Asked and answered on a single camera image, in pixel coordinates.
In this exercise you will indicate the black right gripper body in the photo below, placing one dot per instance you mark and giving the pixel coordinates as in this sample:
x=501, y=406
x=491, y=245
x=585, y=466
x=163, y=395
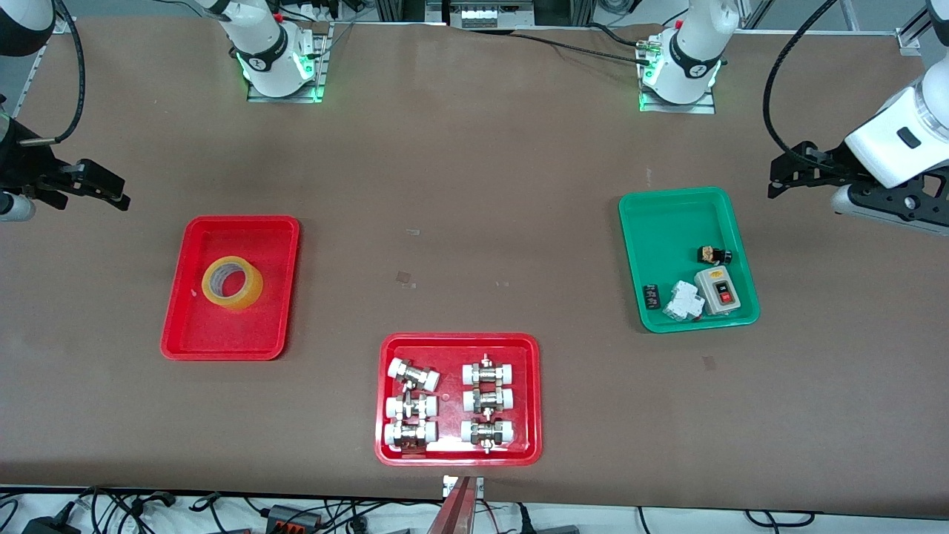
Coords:
x=16, y=157

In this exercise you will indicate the yellow tape roll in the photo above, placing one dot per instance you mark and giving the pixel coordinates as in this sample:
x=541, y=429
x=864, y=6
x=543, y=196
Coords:
x=215, y=293

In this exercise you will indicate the green plastic tray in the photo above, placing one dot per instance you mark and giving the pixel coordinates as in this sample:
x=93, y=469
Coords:
x=667, y=237

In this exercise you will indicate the empty red plastic tray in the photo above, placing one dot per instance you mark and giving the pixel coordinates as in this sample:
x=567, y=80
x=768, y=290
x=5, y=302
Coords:
x=230, y=334

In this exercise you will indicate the red tray holding fittings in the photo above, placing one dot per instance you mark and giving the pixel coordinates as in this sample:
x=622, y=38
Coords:
x=452, y=345

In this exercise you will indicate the black orange push button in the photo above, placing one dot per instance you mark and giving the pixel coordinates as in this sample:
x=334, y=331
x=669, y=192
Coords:
x=713, y=255

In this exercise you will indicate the white circuit breaker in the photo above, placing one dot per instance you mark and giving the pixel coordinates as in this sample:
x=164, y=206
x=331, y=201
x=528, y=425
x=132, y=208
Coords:
x=683, y=301

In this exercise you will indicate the black cylindrical capacitor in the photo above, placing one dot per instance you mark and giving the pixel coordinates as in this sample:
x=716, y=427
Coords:
x=652, y=297

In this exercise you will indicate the grey terminal block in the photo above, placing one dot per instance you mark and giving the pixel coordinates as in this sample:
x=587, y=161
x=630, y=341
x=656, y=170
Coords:
x=493, y=16

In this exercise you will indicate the white capped metal pipe fitting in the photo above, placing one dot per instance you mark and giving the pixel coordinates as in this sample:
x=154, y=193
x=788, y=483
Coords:
x=487, y=432
x=414, y=375
x=488, y=372
x=410, y=407
x=488, y=401
x=409, y=434

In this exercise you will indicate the red metal bar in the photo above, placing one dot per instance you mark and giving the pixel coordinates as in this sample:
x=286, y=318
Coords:
x=454, y=512

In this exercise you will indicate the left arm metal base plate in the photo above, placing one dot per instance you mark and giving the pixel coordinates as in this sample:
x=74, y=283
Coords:
x=704, y=105

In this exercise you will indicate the aluminium frame corner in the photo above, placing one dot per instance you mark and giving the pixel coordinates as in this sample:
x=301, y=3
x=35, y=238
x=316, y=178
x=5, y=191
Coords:
x=910, y=37
x=63, y=26

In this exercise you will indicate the grey on-off switch box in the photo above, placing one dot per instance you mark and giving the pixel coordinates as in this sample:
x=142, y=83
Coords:
x=718, y=291

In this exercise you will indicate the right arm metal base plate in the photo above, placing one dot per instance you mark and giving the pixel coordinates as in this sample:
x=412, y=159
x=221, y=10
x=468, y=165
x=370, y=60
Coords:
x=320, y=59

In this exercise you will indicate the small metal bracket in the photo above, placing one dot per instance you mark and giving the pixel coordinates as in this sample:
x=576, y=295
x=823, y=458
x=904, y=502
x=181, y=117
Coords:
x=448, y=486

